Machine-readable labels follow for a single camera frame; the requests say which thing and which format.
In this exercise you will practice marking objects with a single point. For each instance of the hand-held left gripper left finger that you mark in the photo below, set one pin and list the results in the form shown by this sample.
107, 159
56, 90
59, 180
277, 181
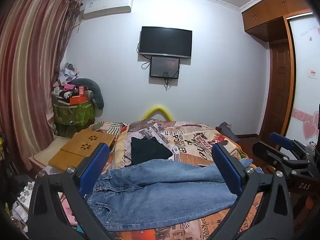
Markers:
96, 166

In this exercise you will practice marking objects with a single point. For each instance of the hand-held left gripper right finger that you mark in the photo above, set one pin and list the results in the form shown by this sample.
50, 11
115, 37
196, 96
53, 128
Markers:
226, 167

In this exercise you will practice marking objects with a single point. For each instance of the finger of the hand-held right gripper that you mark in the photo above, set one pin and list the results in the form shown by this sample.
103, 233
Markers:
281, 141
272, 155

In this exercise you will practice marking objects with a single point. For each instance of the blue denim pants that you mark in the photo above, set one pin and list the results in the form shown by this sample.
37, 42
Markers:
155, 192

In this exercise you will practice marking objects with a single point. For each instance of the bamboo lap table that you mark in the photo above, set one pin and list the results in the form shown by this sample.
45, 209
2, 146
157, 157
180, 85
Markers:
77, 147

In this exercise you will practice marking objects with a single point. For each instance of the dark blue cloth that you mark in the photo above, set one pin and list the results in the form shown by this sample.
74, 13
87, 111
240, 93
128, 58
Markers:
226, 130

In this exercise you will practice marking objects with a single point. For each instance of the printed blanket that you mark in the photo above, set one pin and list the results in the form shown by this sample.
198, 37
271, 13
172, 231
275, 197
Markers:
185, 140

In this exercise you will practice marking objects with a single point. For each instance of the green fabric hamper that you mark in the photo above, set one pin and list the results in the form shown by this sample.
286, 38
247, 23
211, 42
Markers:
75, 115

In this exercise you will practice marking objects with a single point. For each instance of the black folded garment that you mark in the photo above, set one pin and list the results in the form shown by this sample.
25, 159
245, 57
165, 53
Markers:
150, 150

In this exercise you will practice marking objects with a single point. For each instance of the orange box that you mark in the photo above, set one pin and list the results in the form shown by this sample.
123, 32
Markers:
78, 100

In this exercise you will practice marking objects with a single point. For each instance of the grey curved pillow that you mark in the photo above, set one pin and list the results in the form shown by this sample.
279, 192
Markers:
96, 92

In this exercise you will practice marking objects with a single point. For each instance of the yellow foam tube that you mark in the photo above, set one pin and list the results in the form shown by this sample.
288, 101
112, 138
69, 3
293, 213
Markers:
157, 108

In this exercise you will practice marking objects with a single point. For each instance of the pile of clothes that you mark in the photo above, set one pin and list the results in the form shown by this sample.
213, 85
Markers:
65, 77

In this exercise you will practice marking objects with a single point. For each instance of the striped red curtain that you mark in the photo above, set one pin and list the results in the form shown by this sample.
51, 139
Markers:
27, 75

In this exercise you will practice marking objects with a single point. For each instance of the wooden wardrobe cabinet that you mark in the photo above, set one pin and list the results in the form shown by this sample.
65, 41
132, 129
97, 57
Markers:
267, 12

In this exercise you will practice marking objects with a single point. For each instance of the white air conditioner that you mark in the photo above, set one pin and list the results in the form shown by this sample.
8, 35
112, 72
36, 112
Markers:
107, 6

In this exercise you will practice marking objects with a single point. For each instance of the pink heart wall sticker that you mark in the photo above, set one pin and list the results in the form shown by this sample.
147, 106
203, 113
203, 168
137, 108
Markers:
308, 127

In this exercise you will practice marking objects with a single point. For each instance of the wall switch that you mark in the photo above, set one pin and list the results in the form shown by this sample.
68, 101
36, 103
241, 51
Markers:
311, 73

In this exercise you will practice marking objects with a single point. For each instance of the small black wall monitor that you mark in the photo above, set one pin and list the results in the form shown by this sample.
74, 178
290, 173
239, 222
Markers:
163, 67

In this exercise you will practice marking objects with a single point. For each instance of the black wall television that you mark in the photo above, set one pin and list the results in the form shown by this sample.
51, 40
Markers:
165, 41

